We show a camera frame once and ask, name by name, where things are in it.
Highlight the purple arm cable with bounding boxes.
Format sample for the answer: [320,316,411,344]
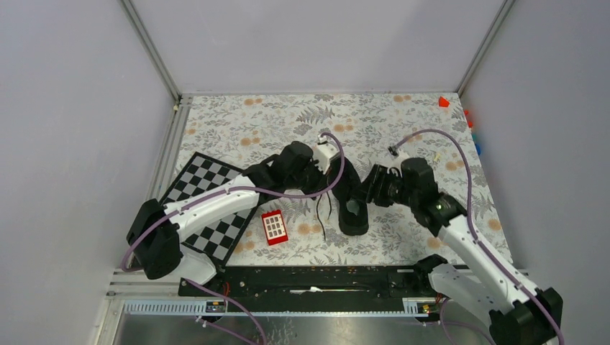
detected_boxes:
[119,132,346,273]
[391,128,565,345]

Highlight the floral patterned table mat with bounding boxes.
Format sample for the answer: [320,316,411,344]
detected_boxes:
[172,93,511,266]

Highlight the red triangular block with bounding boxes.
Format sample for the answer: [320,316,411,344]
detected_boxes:
[438,96,450,108]

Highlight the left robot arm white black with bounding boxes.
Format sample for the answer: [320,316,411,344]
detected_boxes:
[125,133,345,295]

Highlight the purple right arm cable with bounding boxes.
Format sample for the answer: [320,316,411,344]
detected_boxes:
[391,128,565,345]

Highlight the red toy calculator block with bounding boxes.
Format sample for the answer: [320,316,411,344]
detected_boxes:
[261,210,288,246]

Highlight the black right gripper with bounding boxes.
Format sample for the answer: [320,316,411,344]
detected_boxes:
[348,164,417,208]

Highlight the black sneaker shoe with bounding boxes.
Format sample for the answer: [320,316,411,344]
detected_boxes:
[332,159,369,236]

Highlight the black shoelace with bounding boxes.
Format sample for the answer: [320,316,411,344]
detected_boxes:
[315,192,333,242]

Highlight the black white chessboard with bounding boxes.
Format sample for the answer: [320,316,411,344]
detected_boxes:
[160,152,259,267]

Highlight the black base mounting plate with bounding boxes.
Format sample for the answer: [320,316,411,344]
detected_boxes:
[178,266,443,305]

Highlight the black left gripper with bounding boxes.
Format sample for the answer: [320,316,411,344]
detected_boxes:
[286,157,331,201]

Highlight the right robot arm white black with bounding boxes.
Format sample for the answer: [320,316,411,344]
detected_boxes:
[350,158,565,344]

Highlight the orange red toy piece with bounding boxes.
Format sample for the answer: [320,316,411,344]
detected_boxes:
[464,109,474,129]

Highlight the grey slotted cable duct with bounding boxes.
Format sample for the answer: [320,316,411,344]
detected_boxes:
[124,297,434,318]

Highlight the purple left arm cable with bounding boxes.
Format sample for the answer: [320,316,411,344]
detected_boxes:
[119,132,346,273]

